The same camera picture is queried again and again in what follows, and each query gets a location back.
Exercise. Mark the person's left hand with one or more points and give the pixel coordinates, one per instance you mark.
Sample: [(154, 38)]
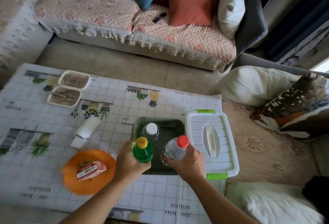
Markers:
[(127, 166)]

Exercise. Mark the person's right hand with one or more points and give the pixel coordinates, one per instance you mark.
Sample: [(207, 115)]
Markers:
[(190, 167)]

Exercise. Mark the green bottle with yellow cap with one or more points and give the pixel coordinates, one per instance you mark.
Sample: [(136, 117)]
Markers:
[(144, 153)]

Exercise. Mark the clear bottle with red cap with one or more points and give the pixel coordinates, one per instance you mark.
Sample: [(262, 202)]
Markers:
[(174, 150)]

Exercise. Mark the green plastic basket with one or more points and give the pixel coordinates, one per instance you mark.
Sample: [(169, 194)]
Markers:
[(169, 128)]

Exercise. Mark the clear bottle with white cap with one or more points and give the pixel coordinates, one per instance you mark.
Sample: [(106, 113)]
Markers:
[(151, 128)]

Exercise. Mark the small white cylinder container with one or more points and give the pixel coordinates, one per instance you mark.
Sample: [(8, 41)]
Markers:
[(88, 127)]

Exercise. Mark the person's left forearm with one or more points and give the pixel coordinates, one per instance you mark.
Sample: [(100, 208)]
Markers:
[(102, 203)]

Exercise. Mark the person's right forearm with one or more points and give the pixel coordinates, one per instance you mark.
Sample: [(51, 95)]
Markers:
[(218, 205)]

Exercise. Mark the red and white carton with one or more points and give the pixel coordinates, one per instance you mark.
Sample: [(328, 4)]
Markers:
[(91, 171)]

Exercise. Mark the dark wooden table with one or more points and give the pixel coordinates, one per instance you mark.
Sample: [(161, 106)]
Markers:
[(159, 195)]

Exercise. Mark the white lid with green clips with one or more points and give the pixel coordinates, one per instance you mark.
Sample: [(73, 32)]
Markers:
[(223, 133)]

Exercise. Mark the orange plastic plate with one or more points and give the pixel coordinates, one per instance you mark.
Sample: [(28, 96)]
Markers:
[(77, 184)]

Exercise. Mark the white printed tablecloth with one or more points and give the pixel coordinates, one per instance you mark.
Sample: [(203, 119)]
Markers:
[(164, 103)]

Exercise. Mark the pink armchair seat cover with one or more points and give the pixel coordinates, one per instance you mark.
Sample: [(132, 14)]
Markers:
[(262, 149)]

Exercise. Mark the small white tray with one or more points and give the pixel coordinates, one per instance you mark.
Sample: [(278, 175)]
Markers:
[(64, 96), (74, 80)]

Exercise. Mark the white armchair cushion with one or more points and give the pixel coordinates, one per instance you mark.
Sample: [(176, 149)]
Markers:
[(253, 85), (277, 203)]

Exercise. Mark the grey beige sofa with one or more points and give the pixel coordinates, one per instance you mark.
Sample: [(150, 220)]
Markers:
[(115, 45)]

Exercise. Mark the grey armchair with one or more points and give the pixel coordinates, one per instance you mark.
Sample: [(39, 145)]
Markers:
[(259, 63)]

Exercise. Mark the pink quilted sofa cover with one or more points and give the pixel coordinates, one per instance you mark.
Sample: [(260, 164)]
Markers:
[(84, 2), (192, 41), (12, 0)]

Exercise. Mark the leaf patterned cushion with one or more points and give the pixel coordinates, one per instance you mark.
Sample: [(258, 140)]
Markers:
[(295, 97)]

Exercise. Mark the black garment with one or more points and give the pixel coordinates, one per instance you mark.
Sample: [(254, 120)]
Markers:
[(317, 193)]

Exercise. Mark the black remote control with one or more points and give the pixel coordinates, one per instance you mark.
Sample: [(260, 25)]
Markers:
[(159, 17)]

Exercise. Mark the coral cushion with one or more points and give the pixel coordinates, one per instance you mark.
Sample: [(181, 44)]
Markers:
[(190, 2)]

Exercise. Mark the cream cushion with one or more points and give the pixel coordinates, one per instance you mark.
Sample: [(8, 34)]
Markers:
[(231, 7)]

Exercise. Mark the white patterned curtain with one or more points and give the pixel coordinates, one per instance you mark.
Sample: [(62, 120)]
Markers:
[(308, 51)]

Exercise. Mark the navy curtain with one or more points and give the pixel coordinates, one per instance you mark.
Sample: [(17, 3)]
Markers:
[(295, 25)]

